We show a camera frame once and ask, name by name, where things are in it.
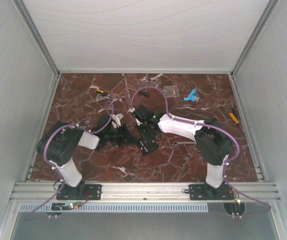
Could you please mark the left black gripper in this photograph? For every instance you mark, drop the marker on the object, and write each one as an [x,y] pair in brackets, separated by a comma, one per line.
[126,136]

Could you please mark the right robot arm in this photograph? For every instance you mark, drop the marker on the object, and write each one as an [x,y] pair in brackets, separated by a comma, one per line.
[213,144]

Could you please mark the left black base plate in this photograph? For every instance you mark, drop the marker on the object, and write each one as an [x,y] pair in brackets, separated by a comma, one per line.
[82,192]

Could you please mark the silver wrench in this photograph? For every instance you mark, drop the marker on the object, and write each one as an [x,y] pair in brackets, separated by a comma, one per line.
[176,143]

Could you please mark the black handle screwdriver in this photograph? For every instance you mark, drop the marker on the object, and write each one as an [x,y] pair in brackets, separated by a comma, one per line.
[144,93]

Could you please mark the aluminium mounting rail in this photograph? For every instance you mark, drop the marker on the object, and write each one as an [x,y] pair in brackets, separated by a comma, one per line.
[141,192]

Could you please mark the black yellow screwdriver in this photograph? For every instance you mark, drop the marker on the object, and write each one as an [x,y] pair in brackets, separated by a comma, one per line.
[100,94]

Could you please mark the orange handle screwdriver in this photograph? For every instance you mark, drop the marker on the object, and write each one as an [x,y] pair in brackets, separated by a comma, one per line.
[235,120]

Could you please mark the blue plastic connector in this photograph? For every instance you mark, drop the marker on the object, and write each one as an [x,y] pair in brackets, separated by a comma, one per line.
[192,96]

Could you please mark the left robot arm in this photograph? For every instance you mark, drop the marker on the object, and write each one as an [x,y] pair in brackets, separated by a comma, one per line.
[58,145]

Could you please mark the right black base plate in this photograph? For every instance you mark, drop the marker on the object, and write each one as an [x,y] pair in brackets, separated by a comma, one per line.
[205,192]

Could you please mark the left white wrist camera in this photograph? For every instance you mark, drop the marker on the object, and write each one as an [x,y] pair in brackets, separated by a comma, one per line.
[116,120]

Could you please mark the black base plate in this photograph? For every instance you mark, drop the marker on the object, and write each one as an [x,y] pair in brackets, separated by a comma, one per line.
[82,192]
[205,192]

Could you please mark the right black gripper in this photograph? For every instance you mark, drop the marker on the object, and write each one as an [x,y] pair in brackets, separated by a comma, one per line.
[139,126]

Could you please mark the clear plastic fuse box lid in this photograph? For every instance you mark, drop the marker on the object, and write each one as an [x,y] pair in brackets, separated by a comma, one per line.
[171,91]

